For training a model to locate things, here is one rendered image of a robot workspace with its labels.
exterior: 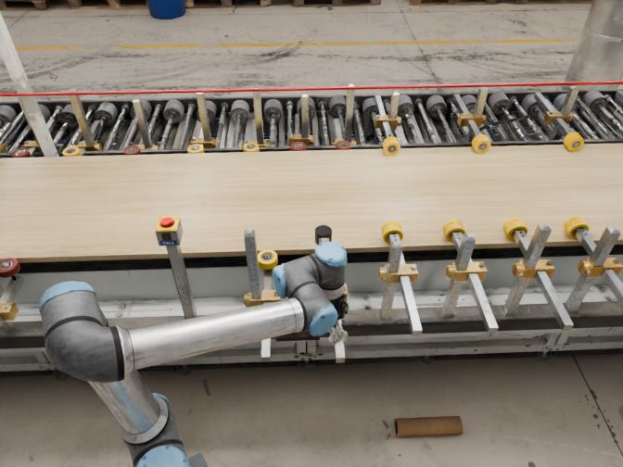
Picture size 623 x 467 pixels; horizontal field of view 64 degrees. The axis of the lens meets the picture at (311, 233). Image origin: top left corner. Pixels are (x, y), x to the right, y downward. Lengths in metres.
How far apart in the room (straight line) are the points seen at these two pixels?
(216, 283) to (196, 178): 0.54
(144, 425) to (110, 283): 0.83
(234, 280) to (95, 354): 1.11
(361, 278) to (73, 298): 1.27
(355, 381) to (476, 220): 1.04
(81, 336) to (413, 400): 1.86
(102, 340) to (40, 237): 1.24
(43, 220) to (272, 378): 1.31
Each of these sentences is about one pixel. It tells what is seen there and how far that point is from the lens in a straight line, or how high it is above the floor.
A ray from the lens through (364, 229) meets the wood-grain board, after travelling 2.07.
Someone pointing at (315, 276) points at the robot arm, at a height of 1.26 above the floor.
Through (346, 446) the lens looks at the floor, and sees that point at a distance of 2.51.
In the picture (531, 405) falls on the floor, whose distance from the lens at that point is 2.81.
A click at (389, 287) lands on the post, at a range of 1.87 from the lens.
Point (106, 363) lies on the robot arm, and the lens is 1.11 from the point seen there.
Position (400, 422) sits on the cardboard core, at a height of 0.08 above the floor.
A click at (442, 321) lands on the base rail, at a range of 2.06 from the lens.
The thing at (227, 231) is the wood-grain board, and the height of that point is 0.90.
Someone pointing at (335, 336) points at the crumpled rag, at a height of 0.88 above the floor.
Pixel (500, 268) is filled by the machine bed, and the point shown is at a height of 0.74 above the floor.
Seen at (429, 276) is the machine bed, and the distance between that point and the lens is 2.20.
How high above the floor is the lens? 2.28
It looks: 42 degrees down
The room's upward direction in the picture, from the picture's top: straight up
